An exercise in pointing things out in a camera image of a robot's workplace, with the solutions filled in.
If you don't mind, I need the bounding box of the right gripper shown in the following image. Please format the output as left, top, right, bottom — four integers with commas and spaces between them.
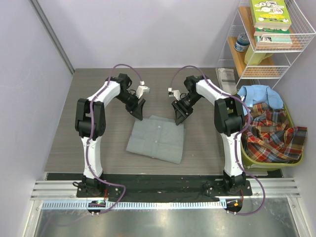
171, 93, 201, 126

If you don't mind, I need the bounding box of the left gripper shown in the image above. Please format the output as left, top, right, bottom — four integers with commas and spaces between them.
116, 92, 145, 120

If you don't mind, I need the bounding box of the grey long sleeve shirt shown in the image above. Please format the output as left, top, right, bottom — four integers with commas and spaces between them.
126, 116, 186, 164

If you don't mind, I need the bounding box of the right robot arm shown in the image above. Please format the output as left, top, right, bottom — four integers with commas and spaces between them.
168, 76, 246, 195

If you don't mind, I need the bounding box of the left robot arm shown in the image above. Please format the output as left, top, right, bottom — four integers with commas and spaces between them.
75, 74, 150, 197

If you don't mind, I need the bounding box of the plastic wrapped paper packet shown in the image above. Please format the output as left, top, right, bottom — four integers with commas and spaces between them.
216, 68, 237, 94

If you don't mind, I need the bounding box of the light blue shirt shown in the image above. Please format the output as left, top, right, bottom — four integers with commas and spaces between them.
237, 85, 284, 110

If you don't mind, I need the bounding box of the green laundry basket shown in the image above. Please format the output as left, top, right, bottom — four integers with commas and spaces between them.
232, 91, 305, 171

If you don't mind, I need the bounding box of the plaid shirt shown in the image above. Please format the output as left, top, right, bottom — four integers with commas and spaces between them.
240, 103, 308, 163

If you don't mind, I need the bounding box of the yellow green cloth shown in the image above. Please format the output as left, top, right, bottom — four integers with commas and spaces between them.
244, 46, 273, 66

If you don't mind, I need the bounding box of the small blue white jar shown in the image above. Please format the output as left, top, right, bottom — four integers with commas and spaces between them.
235, 33, 250, 52

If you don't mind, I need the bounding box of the lower stacked book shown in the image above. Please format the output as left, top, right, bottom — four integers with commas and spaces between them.
254, 28, 292, 45

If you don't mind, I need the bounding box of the green book on top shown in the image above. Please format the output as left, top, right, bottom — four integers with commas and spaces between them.
249, 0, 292, 30

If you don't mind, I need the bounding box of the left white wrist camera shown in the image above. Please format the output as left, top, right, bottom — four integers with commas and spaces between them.
136, 80, 150, 99

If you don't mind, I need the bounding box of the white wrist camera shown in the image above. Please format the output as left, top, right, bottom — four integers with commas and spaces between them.
168, 87, 182, 101
136, 80, 150, 99

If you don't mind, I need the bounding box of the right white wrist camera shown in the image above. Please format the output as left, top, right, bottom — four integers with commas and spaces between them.
168, 87, 182, 101

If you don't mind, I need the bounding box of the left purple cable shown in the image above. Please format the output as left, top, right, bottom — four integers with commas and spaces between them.
85, 63, 146, 214

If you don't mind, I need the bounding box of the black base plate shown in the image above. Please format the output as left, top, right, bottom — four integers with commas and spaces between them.
73, 174, 252, 212

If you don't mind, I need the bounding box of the white wire shelf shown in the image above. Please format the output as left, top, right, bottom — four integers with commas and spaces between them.
216, 0, 316, 88

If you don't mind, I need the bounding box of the aluminium rail frame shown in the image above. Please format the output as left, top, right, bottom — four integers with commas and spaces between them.
24, 173, 314, 237

